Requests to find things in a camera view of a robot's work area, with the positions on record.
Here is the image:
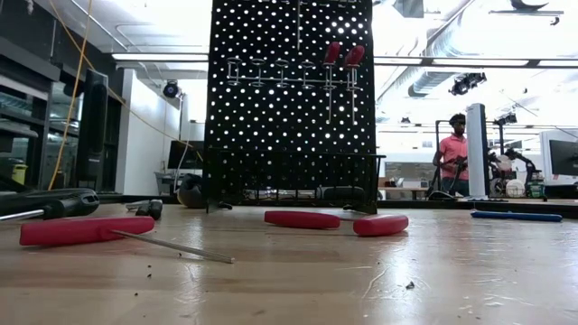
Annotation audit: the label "large black-handled screwdriver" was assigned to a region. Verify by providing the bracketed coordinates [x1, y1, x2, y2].
[0, 188, 100, 222]

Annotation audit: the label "blue loop-handled hex key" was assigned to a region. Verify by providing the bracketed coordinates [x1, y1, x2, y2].
[470, 209, 564, 223]

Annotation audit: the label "black metal peg board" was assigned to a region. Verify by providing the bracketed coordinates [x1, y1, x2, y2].
[202, 0, 378, 216]

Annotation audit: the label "dark rounded object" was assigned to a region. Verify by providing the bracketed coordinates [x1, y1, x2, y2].
[176, 172, 205, 209]

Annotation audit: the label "black computer monitor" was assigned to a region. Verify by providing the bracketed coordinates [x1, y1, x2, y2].
[167, 139, 205, 172]
[548, 138, 578, 178]

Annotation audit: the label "person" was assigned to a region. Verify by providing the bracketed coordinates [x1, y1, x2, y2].
[432, 112, 470, 198]

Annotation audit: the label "fluorescent ceiling light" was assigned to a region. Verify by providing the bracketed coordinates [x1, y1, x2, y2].
[374, 57, 578, 69]
[111, 52, 210, 63]

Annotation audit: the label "white tower fan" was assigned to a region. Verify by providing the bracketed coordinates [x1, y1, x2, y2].
[465, 102, 491, 199]

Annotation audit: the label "black ceiling spotlight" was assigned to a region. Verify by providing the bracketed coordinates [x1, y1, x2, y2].
[448, 71, 489, 98]

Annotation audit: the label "tall black column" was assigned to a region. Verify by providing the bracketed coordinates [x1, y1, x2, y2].
[75, 68, 110, 191]

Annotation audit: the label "green container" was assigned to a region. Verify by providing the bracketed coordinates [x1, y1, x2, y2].
[526, 169, 546, 199]

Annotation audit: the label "dark glass cabinet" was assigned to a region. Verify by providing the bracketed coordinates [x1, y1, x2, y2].
[0, 35, 85, 193]

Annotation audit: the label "yellow-green container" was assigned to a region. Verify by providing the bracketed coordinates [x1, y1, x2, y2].
[10, 162, 29, 186]

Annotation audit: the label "dark ceiling fixture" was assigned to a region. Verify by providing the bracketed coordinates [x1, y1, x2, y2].
[489, 0, 565, 27]

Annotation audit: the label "black wire basket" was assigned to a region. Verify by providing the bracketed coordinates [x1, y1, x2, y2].
[205, 146, 387, 214]

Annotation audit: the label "chrome ring tool holder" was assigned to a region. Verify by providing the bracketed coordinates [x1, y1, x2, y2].
[225, 56, 366, 91]

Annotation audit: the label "black ceiling camera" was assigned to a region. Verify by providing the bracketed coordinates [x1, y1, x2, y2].
[161, 79, 182, 100]

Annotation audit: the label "black-handled pliers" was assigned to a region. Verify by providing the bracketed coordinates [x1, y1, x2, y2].
[125, 198, 164, 221]

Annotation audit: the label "yellow cable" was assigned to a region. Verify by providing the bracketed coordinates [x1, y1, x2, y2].
[46, 0, 204, 191]

